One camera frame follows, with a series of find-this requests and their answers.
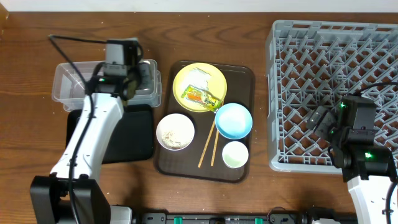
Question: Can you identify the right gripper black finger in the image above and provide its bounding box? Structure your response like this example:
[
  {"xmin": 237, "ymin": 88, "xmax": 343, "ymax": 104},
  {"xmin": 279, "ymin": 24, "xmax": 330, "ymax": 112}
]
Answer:
[
  {"xmin": 306, "ymin": 106, "xmax": 327, "ymax": 130},
  {"xmin": 313, "ymin": 111, "xmax": 336, "ymax": 140}
]

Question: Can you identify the white bowl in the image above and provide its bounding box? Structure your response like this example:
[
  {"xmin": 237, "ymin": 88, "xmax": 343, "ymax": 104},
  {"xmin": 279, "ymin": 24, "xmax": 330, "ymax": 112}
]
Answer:
[{"xmin": 155, "ymin": 113, "xmax": 195, "ymax": 151}]

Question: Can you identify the white tissue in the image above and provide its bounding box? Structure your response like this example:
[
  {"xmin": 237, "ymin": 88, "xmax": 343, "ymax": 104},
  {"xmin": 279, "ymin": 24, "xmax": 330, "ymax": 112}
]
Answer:
[{"xmin": 184, "ymin": 68, "xmax": 211, "ymax": 90}]

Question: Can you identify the light blue bowl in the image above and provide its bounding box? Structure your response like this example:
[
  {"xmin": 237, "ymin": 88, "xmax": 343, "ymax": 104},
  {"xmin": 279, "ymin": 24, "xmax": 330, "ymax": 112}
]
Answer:
[{"xmin": 215, "ymin": 103, "xmax": 253, "ymax": 140}]

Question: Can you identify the green yellow snack wrapper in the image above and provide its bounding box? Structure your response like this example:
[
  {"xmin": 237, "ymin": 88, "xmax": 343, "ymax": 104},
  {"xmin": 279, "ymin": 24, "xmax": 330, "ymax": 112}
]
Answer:
[{"xmin": 181, "ymin": 85, "xmax": 222, "ymax": 112}]

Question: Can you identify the pale green cup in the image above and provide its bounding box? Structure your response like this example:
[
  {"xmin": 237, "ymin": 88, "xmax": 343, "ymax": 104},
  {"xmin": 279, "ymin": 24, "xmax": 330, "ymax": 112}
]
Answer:
[{"xmin": 222, "ymin": 141, "xmax": 249, "ymax": 169}]

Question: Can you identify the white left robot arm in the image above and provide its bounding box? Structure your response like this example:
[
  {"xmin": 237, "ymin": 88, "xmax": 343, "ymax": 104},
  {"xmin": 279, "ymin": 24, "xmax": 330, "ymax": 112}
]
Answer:
[{"xmin": 30, "ymin": 93, "xmax": 134, "ymax": 223}]

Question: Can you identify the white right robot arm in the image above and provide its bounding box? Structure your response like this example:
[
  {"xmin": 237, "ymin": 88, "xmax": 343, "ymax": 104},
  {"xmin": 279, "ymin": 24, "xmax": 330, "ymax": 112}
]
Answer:
[{"xmin": 306, "ymin": 95, "xmax": 397, "ymax": 223}]

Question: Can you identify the grey plastic dishwasher rack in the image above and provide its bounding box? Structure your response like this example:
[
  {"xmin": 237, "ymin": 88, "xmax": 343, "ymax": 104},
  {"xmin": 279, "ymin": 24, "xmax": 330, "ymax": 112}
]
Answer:
[{"xmin": 266, "ymin": 20, "xmax": 397, "ymax": 174}]

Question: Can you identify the clear plastic waste bin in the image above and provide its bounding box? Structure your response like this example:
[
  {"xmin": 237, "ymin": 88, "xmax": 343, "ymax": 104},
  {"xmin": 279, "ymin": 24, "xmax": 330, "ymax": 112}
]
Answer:
[{"xmin": 52, "ymin": 59, "xmax": 162, "ymax": 112}]

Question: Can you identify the black waste tray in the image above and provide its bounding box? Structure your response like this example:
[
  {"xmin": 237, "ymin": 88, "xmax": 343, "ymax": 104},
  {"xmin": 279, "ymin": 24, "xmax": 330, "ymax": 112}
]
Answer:
[{"xmin": 65, "ymin": 104, "xmax": 155, "ymax": 164}]

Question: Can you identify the yellow plate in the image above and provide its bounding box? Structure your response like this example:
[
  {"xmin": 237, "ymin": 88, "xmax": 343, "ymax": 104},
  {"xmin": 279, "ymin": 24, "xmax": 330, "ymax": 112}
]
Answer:
[{"xmin": 172, "ymin": 62, "xmax": 228, "ymax": 113}]

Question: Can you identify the dark brown serving tray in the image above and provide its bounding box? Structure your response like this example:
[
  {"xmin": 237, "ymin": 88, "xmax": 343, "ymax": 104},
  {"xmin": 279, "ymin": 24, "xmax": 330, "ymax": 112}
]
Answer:
[{"xmin": 154, "ymin": 60, "xmax": 255, "ymax": 183}]

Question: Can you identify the wooden chopstick left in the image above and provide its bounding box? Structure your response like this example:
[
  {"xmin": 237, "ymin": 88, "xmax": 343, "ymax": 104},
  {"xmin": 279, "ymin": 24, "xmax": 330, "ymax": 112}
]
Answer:
[{"xmin": 198, "ymin": 119, "xmax": 215, "ymax": 168}]

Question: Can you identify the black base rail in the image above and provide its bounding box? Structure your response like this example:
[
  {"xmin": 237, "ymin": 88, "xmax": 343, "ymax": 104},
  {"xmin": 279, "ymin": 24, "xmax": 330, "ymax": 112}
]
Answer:
[{"xmin": 132, "ymin": 207, "xmax": 358, "ymax": 224}]

